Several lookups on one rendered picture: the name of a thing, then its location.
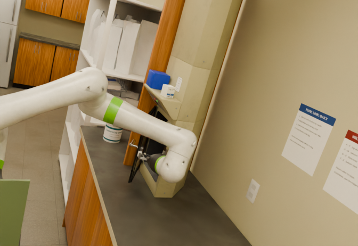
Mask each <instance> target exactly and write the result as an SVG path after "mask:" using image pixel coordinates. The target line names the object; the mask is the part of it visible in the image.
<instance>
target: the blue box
mask: <svg viewBox="0 0 358 246"><path fill-rule="evenodd" d="M169 80H170V76H169V75H168V74H166V73H165V72H160V71H155V70H151V69H150V70H149V73H148V78H147V82H146V84H147V85H148V86H149V87H150V88H153V89H158V90H162V86H163V84H166V85H168V84H169Z"/></svg>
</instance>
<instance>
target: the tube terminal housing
mask: <svg viewBox="0 0 358 246"><path fill-rule="evenodd" d="M219 71H220V70H208V69H204V68H199V67H195V66H192V65H190V64H188V63H186V62H184V61H182V60H180V59H178V58H176V57H175V56H173V55H170V58H169V62H168V66H167V70H166V74H168V75H169V76H170V80H169V85H172V86H173V87H175V86H176V82H177V79H178V76H179V77H181V78H183V80H182V83H181V87H180V91H179V93H178V92H177V91H175V93H174V97H175V98H176V99H177V100H179V101H180V102H181V107H180V110H179V113H178V117H177V120H173V119H171V118H170V117H169V116H168V115H167V114H166V113H165V112H164V111H163V110H162V109H161V108H160V107H159V106H158V105H157V107H158V108H157V111H159V112H160V113H161V114H162V115H163V116H164V117H165V118H166V119H167V120H168V121H169V122H170V123H171V124H172V125H174V126H177V127H181V128H184V129H187V130H190V131H192V132H193V133H194V134H195V136H196V137H197V142H198V139H199V135H200V132H201V129H202V126H203V123H204V120H205V116H206V113H207V110H208V107H209V103H210V100H211V97H212V94H213V91H214V88H215V84H216V81H217V77H218V74H219ZM156 114H157V113H156ZM194 151H195V150H194ZM193 155H194V152H193V154H192V156H191V158H190V161H189V164H188V167H187V169H186V173H185V176H184V177H183V179H182V180H181V181H179V182H177V183H169V182H167V181H165V180H164V179H163V178H162V177H161V176H160V175H159V176H158V179H157V182H155V181H154V180H153V178H152V176H151V175H150V173H149V171H148V170H147V168H146V166H145V164H144V160H143V163H142V164H141V165H140V169H139V170H140V172H141V174H142V176H143V178H144V179H145V181H146V183H147V185H148V187H149V189H150V190H151V192H152V194H153V196H154V197H155V198H172V197H173V196H174V195H175V194H176V193H177V192H178V191H179V190H180V189H181V188H182V187H183V186H184V183H185V180H186V177H187V174H188V171H189V168H190V164H191V161H192V158H193Z"/></svg>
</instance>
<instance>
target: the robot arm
mask: <svg viewBox="0 0 358 246"><path fill-rule="evenodd" d="M107 89H108V79H107V77H106V75H105V74H104V72H103V71H101V70H100V69H98V68H95V67H87V68H83V69H81V70H79V71H77V72H75V73H72V74H70V75H68V76H65V77H63V78H60V79H57V80H55V81H52V82H49V83H47V84H43V85H40V86H37V87H34V88H30V89H27V90H24V91H20V92H16V93H12V94H7V95H3V96H0V179H3V178H2V168H3V165H4V161H5V153H6V145H7V136H8V130H9V129H8V127H9V126H12V125H14V124H16V123H19V122H21V121H24V120H26V119H29V118H32V117H34V116H37V115H40V114H42V113H46V112H49V111H52V110H55V109H59V108H62V107H65V106H69V105H73V104H78V107H79V109H80V110H81V112H83V113H84V114H86V115H88V116H91V117H93V118H95V119H98V120H101V121H104V122H107V123H109V124H112V125H113V126H115V127H119V128H122V129H126V130H129V131H132V132H135V133H137V134H140V135H143V136H145V137H148V138H150V139H152V140H154V141H156V142H159V143H161V144H163V145H165V146H167V147H168V148H169V150H168V152H167V154H166V155H165V151H163V152H162V154H161V153H159V154H153V155H148V154H146V153H144V152H142V151H138V154H137V156H138V158H139V160H140V161H143V160H145V162H147V163H148V165H149V167H150V168H151V170H152V171H153V172H155V173H156V174H157V176H159V175H160V176H161V177H162V178H163V179H164V180H165V181H167V182H169V183H177V182H179V181H181V180H182V179H183V177H184V176H185V173H186V169H187V167H188V164H189V161H190V158H191V156H192V154H193V152H194V150H195V149H196V147H197V137H196V136H195V134H194V133H193V132H192V131H190V130H187V129H184V128H181V127H177V126H174V125H172V124H169V123H167V122H164V121H162V120H160V119H158V118H155V117H153V116H151V115H149V114H147V113H145V112H143V111H141V110H140V109H138V108H136V107H134V106H133V105H131V104H129V103H128V102H126V101H123V100H121V99H119V98H117V97H115V96H113V95H111V94H109V93H107Z"/></svg>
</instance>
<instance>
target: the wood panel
mask: <svg viewBox="0 0 358 246"><path fill-rule="evenodd" d="M242 1H243V0H242ZM242 1H241V4H242ZM184 3H185V0H165V2H164V6H163V9H162V13H161V17H160V21H159V25H158V29H157V33H156V37H155V40H154V44H153V48H152V52H151V56H150V60H149V64H148V68H147V72H146V75H145V79H144V83H143V87H142V91H141V95H140V99H139V103H138V106H137V108H138V109H140V110H141V111H143V112H145V113H147V114H148V113H149V112H150V111H151V110H152V108H153V107H154V106H155V105H156V106H157V104H156V103H155V102H154V101H153V99H152V97H151V96H150V94H149V93H148V91H147V89H146V88H145V86H144V84H146V82H147V78H148V73H149V70H150V69H151V70H155V71H160V72H165V73H166V70H167V66H168V62H169V58H170V55H171V52H172V48H173V44H174V40H175V36H176V33H177V29H178V25H179V22H180V18H181V15H182V11H183V7H184ZM241 4H240V7H239V11H240V8H241ZM239 11H238V14H239ZM238 14H237V17H238ZM237 17H236V20H235V23H236V21H237ZM235 23H234V26H235ZM234 26H233V30H234ZM233 30H232V33H233ZM232 33H231V36H232ZM230 40H231V37H230ZM230 40H229V43H230ZM229 43H228V46H229ZM228 46H227V49H228ZM227 49H226V52H227ZM226 52H225V55H224V59H225V56H226ZM224 59H223V62H224ZM223 62H222V65H223ZM222 65H221V68H222ZM221 68H220V71H221ZM220 71H219V74H220ZM219 74H218V77H217V81H218V78H219ZM217 81H216V84H217ZM216 84H215V87H216ZM214 91H215V88H214ZM214 91H213V94H214ZM213 94H212V97H213ZM212 97H211V100H212ZM211 100H210V103H211ZM210 103H209V106H210ZM208 110H209V107H208ZM208 110H207V113H208ZM207 113H206V116H207ZM206 116H205V120H206ZM205 120H204V123H205ZM204 123H203V126H204ZM203 126H202V129H203ZM202 129H201V132H202ZM201 132H200V135H201ZM200 135H199V138H200ZM140 136H141V135H140V134H137V133H135V132H131V134H130V137H129V141H128V146H127V150H126V154H125V157H124V162H123V164H124V165H127V166H132V165H133V162H134V158H135V154H136V150H137V148H136V147H133V146H129V144H130V143H131V142H132V140H133V139H135V140H136V142H135V143H134V145H137V146H138V143H139V140H140ZM198 142H199V139H198ZM198 142H197V145H198ZM196 148H197V147H196ZM195 151H196V149H195ZM195 151H194V154H195ZM193 157H194V155H193ZM192 160H193V158H192ZM191 164H192V161H191ZM191 164H190V167H191ZM189 170H190V168H189Z"/></svg>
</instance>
